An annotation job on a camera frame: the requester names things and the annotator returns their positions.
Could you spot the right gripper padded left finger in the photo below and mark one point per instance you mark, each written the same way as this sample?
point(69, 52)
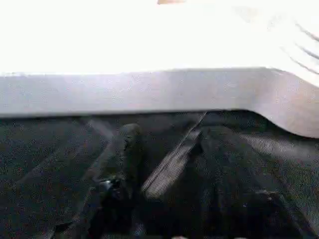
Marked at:
point(124, 174)

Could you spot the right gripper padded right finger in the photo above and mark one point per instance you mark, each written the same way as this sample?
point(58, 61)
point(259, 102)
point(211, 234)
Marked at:
point(224, 194)

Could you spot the white plastic table top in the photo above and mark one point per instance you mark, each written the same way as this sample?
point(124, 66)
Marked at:
point(124, 62)

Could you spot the black plastic mat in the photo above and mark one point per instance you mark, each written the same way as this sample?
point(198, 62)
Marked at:
point(49, 161)

